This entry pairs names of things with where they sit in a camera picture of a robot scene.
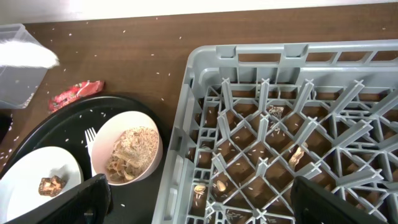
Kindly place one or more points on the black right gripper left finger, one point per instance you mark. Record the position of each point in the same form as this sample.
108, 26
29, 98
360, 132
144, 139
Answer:
88, 202

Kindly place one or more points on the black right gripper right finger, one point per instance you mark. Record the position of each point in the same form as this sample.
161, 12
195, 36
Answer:
314, 205

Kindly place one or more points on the brown food scrap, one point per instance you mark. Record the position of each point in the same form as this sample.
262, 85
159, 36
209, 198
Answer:
51, 186

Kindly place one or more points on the pink bowl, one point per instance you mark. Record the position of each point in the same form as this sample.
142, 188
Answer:
111, 131

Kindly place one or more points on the rice and peanut waste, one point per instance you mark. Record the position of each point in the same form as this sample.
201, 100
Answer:
132, 154

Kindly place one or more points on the light grey plate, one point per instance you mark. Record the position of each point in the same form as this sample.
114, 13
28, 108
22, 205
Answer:
20, 184

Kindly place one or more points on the red snack wrapper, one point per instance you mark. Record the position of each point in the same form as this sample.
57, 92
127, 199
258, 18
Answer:
74, 93

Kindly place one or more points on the white tissue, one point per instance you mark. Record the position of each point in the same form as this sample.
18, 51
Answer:
27, 55

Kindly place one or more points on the peanut in rack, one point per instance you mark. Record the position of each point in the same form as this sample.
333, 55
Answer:
296, 157

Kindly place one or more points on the grey dishwasher rack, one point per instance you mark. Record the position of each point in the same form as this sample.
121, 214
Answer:
245, 109

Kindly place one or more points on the white plastic fork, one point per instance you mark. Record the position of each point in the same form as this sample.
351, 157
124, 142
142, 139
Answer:
90, 135

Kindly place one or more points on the round black tray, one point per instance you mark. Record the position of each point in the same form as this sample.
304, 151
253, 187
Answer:
132, 203

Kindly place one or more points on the clear plastic bin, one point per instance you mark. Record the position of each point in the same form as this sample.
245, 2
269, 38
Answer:
18, 85

